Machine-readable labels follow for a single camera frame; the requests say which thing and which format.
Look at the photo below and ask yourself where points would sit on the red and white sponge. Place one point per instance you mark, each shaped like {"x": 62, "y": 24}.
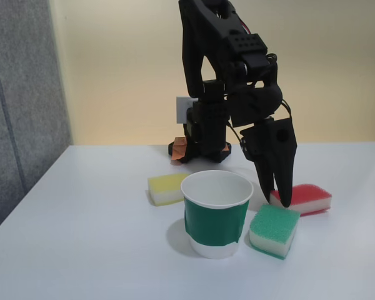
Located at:
{"x": 309, "y": 197}

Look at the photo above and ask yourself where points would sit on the small orange tape piece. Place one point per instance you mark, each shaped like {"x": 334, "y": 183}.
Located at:
{"x": 226, "y": 147}

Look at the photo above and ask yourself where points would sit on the green and white sponge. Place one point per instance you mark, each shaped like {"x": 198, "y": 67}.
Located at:
{"x": 273, "y": 225}

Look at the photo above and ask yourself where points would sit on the white paper cup green band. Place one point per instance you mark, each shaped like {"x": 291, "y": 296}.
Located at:
{"x": 215, "y": 225}

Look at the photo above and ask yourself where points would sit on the large orange tape piece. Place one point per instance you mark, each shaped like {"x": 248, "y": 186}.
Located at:
{"x": 179, "y": 148}

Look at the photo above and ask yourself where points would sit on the white controller board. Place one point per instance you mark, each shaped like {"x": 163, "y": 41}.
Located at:
{"x": 182, "y": 109}

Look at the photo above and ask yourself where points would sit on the yellow and white sponge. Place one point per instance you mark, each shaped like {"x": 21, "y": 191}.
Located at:
{"x": 165, "y": 187}

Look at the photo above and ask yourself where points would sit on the grey fabric partition panel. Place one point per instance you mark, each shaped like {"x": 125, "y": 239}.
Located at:
{"x": 22, "y": 109}

